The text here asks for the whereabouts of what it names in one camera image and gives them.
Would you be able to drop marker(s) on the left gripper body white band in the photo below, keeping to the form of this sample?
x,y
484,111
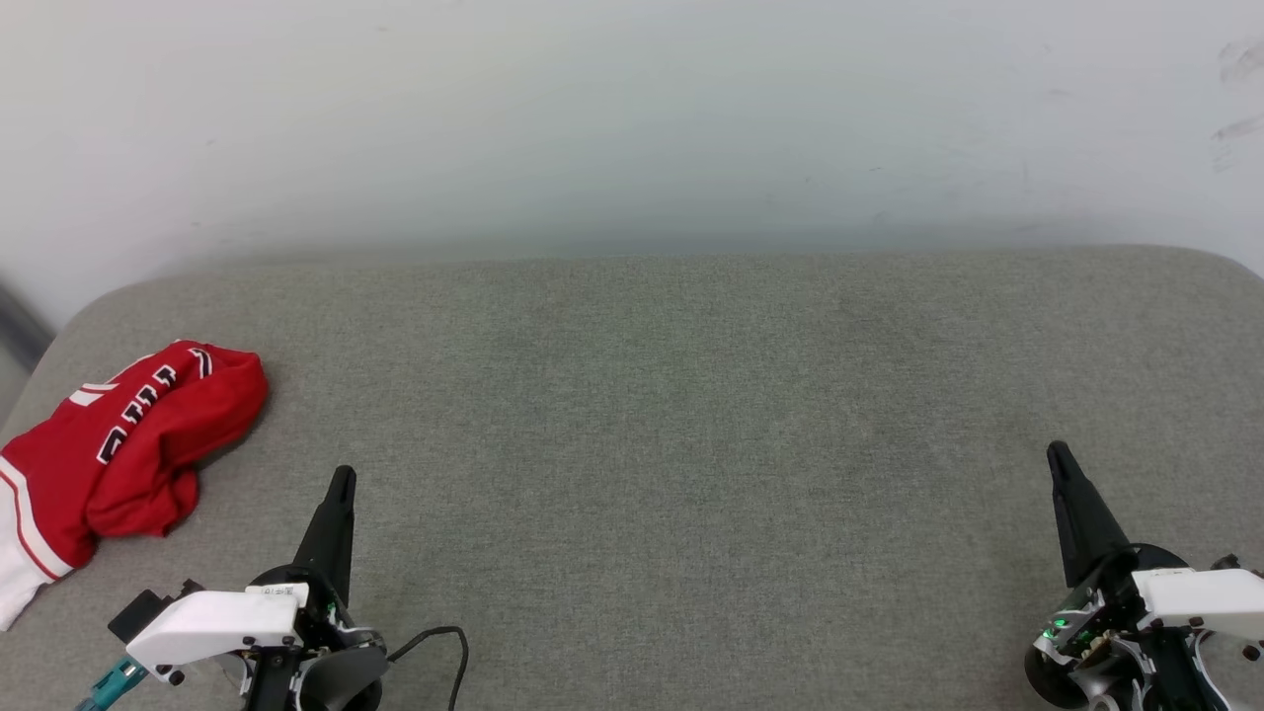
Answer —
x,y
281,671

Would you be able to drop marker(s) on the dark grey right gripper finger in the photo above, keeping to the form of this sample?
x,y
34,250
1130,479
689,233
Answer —
x,y
1084,523

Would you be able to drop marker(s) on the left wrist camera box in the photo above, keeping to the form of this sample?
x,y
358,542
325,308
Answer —
x,y
212,622

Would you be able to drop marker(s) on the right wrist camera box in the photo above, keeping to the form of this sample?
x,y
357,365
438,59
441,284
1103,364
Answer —
x,y
1210,597

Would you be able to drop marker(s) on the red and white basketball jersey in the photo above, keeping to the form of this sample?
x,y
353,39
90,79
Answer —
x,y
148,444

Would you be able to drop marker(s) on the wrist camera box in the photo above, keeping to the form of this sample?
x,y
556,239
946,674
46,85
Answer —
x,y
212,622
1210,597

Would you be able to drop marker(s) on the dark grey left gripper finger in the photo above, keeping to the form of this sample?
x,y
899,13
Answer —
x,y
331,538

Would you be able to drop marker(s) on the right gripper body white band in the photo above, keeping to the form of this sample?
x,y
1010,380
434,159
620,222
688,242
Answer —
x,y
1106,642

